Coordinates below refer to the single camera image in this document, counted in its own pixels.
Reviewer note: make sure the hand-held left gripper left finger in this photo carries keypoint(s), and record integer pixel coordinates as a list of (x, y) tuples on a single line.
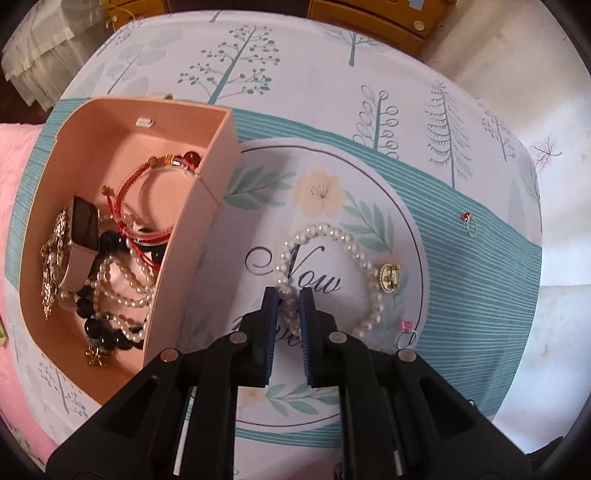
[(270, 337)]

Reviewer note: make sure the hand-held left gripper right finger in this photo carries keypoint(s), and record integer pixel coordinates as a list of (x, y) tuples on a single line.
[(308, 341)]

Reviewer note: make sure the watch with pink band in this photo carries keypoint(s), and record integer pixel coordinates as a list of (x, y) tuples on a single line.
[(83, 235)]

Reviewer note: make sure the pink plastic box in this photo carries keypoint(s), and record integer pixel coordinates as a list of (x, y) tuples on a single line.
[(138, 152)]

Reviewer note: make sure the gold rhinestone jewelry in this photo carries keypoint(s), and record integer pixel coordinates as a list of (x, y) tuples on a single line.
[(51, 258)]

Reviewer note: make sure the tree print tablecloth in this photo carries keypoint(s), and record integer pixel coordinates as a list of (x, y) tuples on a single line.
[(323, 92)]

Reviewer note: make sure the pink blanket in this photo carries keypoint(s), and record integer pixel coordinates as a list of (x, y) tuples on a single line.
[(18, 152)]

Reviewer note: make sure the wooden desk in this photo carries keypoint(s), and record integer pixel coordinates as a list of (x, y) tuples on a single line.
[(369, 18)]

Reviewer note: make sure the white lace cover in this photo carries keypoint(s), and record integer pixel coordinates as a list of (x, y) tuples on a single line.
[(41, 50)]

